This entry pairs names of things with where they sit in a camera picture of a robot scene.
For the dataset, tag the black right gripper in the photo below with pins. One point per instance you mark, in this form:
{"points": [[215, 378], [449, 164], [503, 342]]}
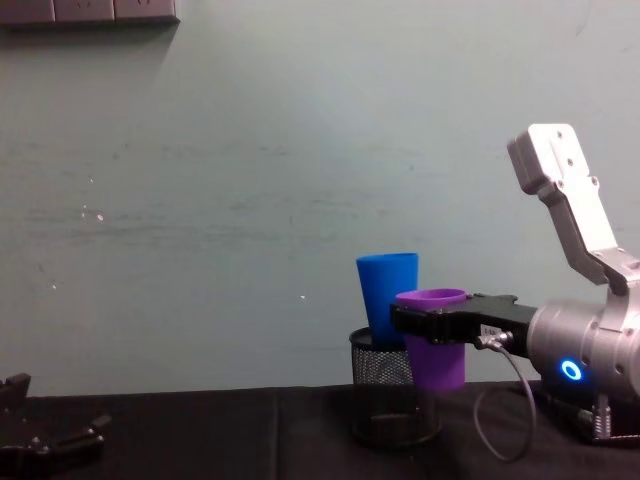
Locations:
{"points": [[502, 312]]}

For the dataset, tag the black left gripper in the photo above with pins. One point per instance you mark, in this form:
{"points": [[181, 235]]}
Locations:
{"points": [[30, 460]]}

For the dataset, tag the purple plastic cup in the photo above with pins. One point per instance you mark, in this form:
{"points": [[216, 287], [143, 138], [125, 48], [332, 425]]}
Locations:
{"points": [[440, 365]]}

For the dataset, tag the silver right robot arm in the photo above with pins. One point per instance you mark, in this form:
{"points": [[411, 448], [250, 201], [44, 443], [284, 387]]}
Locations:
{"points": [[590, 330]]}

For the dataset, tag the blue plastic cup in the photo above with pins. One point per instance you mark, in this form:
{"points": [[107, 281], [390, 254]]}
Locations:
{"points": [[387, 295]]}

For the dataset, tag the black mesh cup holder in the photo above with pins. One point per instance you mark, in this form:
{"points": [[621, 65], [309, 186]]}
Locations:
{"points": [[382, 370]]}

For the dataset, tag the black table cloth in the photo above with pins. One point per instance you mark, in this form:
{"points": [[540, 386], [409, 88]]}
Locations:
{"points": [[225, 435]]}

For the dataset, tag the white wall socket panel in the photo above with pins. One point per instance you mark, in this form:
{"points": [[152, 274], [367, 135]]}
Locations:
{"points": [[85, 10]]}

